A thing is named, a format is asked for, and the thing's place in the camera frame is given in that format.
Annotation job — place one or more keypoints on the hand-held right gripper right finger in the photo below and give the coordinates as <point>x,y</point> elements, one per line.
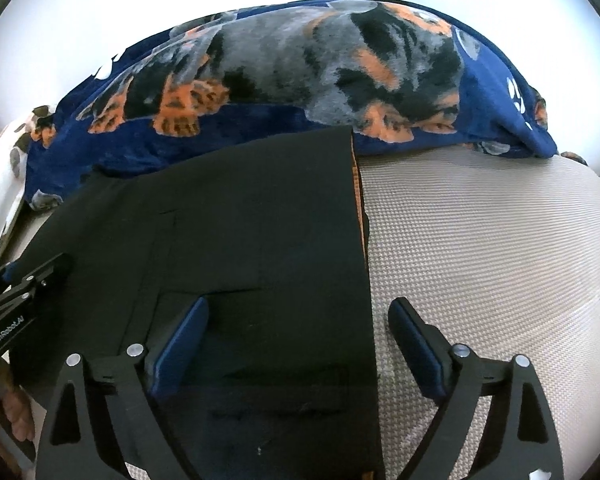
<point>420,355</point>

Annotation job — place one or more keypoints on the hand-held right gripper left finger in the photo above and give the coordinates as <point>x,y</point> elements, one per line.
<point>180,350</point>

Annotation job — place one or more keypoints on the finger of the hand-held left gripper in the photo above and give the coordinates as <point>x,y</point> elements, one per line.
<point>40,272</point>

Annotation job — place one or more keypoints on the black pants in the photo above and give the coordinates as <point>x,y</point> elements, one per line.
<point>255,235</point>

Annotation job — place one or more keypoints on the person's left hand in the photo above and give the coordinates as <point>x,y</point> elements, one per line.
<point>17,405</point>

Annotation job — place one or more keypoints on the beige textured bed sheet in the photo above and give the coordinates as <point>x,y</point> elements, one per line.
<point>480,260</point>

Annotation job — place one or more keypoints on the blue dog print blanket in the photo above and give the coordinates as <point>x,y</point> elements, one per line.
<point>280,50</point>

